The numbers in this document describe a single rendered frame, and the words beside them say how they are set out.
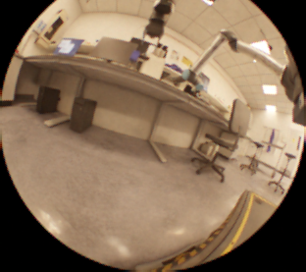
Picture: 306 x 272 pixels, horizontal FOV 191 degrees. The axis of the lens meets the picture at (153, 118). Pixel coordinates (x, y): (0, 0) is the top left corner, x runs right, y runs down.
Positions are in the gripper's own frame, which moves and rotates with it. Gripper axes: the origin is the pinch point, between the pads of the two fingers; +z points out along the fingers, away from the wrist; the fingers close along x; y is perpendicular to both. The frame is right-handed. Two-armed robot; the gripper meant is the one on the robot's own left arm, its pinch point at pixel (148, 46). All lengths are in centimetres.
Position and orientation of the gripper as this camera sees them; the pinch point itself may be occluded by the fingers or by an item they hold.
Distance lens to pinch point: 37.4
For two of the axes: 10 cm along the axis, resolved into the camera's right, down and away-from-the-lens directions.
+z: -2.8, 8.4, 4.7
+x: -9.5, -1.8, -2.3
